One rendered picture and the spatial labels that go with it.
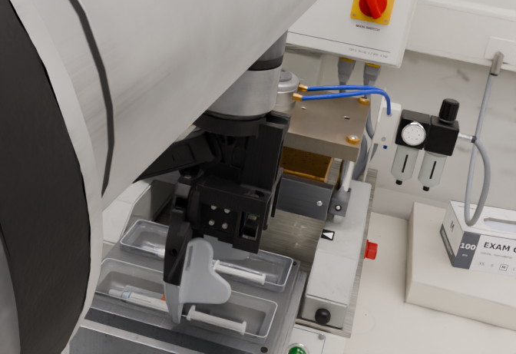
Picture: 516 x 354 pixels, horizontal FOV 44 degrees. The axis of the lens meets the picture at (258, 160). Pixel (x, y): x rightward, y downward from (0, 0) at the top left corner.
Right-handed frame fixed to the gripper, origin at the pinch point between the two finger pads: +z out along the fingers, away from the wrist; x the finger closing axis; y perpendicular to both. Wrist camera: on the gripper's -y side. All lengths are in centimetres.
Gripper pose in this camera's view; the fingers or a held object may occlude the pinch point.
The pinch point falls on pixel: (181, 290)
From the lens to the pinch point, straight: 64.4
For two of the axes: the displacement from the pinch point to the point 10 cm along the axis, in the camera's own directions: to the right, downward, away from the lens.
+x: 2.3, -3.9, 8.9
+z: -1.5, 8.9, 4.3
